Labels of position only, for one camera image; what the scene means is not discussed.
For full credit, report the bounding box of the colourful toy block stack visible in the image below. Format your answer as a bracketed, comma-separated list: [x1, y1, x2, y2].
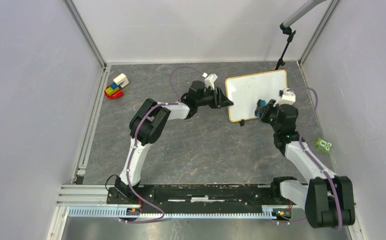
[104, 73, 130, 99]

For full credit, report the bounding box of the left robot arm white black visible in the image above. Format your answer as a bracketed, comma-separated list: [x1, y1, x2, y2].
[114, 80, 234, 204]

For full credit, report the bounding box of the black tripod stand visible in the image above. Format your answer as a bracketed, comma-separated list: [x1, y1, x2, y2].
[274, 23, 296, 70]

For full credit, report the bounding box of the blue whiteboard eraser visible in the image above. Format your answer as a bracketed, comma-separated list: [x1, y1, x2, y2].
[254, 99, 267, 118]

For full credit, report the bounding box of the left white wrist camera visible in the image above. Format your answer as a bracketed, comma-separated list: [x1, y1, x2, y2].
[202, 72, 218, 90]

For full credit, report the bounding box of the white whiteboard yellow frame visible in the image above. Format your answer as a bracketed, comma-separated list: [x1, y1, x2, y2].
[225, 69, 288, 123]

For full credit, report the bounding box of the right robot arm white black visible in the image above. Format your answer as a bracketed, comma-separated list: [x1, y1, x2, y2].
[255, 99, 356, 229]

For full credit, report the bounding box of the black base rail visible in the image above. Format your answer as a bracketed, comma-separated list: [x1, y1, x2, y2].
[106, 183, 303, 215]

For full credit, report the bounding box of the green number block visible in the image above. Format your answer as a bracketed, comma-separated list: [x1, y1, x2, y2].
[315, 137, 333, 154]

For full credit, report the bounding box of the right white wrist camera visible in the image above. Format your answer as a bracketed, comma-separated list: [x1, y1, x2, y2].
[274, 88, 296, 106]

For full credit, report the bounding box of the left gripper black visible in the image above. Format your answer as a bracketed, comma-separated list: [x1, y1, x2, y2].
[195, 86, 233, 109]

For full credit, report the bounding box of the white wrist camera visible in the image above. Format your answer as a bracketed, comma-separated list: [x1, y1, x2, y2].
[274, 88, 296, 106]
[202, 72, 218, 90]

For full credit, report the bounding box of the grey pole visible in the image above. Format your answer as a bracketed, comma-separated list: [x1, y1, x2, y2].
[280, 0, 326, 29]

